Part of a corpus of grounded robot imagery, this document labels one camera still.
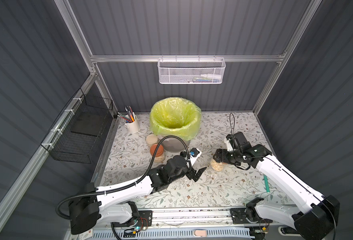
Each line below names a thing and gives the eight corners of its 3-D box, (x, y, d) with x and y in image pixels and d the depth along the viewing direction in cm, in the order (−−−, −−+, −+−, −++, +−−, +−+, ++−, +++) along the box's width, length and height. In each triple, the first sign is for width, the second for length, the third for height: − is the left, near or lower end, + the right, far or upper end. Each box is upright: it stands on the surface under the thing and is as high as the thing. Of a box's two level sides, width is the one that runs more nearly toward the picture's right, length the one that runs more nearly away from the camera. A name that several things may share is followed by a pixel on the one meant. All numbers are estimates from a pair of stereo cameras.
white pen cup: (130, 135, 108) (127, 127, 101) (126, 128, 113) (122, 120, 106) (143, 129, 112) (140, 121, 105) (138, 122, 116) (135, 114, 109)
